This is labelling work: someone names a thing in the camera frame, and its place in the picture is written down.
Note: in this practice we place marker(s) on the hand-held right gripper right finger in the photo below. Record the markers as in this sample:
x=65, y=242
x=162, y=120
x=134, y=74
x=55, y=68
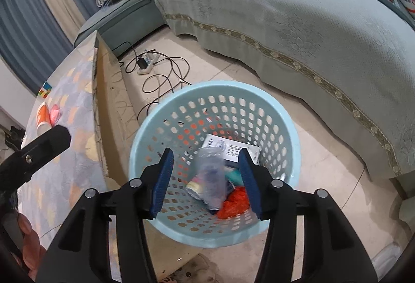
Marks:
x=253, y=185

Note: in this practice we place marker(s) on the white cardboard box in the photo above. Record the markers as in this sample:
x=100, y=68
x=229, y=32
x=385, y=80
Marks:
x=223, y=146

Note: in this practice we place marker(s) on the orange paper cup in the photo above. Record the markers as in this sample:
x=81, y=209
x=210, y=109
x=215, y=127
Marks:
x=43, y=117

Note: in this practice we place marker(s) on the black charger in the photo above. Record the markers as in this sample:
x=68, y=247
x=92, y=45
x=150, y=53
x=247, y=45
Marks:
x=142, y=63

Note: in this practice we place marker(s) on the colourful puzzle cube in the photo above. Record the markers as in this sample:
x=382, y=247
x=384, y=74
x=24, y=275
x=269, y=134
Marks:
x=45, y=90

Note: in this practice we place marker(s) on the orange plastic bag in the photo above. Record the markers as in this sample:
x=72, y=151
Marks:
x=235, y=203

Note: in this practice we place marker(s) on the small pink packet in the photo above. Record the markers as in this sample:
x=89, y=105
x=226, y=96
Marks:
x=55, y=114

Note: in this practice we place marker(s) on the person's left hand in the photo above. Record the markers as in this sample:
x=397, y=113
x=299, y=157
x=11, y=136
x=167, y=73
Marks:
x=30, y=247

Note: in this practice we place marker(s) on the light blue plastic basket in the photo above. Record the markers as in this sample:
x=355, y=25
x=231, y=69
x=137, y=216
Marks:
x=201, y=101

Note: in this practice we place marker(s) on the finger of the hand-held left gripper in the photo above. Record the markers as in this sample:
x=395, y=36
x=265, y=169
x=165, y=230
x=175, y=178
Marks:
x=42, y=150

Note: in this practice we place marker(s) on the small teal packet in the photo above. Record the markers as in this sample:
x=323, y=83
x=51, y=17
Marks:
x=234, y=176

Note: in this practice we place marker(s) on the clear plastic bottle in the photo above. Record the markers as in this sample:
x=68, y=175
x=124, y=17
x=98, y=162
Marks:
x=212, y=179

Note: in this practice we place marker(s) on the bed with teal bedspread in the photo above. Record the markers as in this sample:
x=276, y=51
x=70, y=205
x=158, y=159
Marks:
x=291, y=42

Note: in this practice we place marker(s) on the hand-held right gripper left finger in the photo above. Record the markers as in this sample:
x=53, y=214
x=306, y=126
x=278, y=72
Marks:
x=161, y=185

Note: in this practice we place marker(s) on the pink packet with yellow label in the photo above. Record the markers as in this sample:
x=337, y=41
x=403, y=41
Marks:
x=194, y=189

